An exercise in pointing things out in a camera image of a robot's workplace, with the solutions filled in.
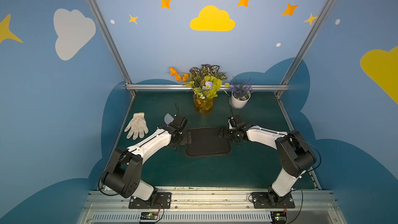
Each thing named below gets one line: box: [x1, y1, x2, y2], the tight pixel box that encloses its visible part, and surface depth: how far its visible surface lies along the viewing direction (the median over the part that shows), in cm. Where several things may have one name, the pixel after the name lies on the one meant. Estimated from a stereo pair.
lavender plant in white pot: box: [229, 76, 252, 109], surface depth 106 cm
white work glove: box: [124, 112, 149, 140], surface depth 103 cm
